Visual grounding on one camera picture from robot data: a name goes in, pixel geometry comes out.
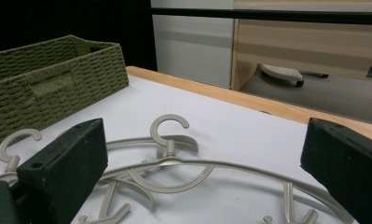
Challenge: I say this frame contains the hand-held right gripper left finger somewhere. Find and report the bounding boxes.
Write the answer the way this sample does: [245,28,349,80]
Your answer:
[16,118,109,224]

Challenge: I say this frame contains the black metal frame bar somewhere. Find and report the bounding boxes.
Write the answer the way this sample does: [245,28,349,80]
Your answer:
[150,7,372,26]

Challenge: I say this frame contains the black curtain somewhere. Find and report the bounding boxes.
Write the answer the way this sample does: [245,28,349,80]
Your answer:
[0,0,158,73]

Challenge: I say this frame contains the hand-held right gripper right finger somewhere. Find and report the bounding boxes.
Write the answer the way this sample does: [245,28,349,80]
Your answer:
[299,117,372,224]

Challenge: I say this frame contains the green woven basket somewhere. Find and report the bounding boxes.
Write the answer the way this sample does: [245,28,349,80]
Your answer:
[0,35,131,157]

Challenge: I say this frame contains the light wooden desk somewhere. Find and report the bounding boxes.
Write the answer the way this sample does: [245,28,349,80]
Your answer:
[229,0,372,91]

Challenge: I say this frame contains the beige plastic clothes hanger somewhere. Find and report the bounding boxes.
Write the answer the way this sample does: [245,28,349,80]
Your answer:
[0,128,200,188]
[76,161,216,224]
[103,113,357,224]

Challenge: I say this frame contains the white cabinet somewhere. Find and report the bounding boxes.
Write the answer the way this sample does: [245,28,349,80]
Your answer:
[150,0,236,90]

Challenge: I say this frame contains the black pen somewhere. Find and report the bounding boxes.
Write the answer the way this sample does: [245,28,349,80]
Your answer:
[299,71,330,79]

